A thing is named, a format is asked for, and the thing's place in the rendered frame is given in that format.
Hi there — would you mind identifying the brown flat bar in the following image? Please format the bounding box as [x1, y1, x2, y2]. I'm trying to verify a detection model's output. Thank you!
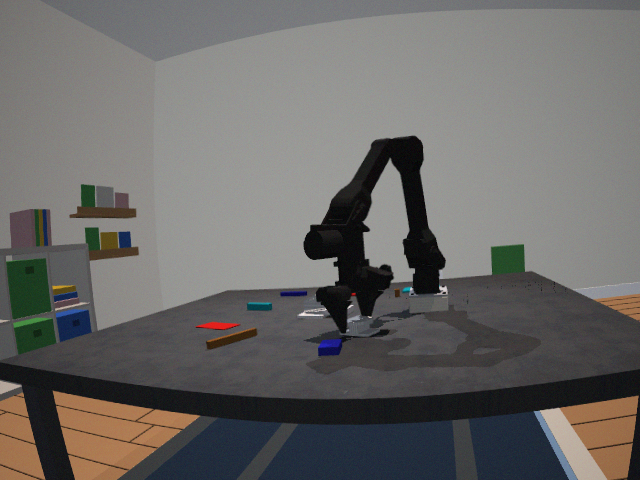
[206, 328, 257, 349]

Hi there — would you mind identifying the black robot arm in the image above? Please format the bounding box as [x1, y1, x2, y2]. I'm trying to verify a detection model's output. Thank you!
[303, 135, 446, 294]

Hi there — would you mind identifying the blue rectangular block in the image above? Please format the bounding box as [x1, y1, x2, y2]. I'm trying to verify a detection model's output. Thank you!
[318, 339, 342, 356]

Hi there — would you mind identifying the cyan rectangular bar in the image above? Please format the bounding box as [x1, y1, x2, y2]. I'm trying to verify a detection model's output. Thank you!
[247, 302, 272, 310]

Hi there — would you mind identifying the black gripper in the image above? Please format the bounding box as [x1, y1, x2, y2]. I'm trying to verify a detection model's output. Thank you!
[316, 254, 384, 333]

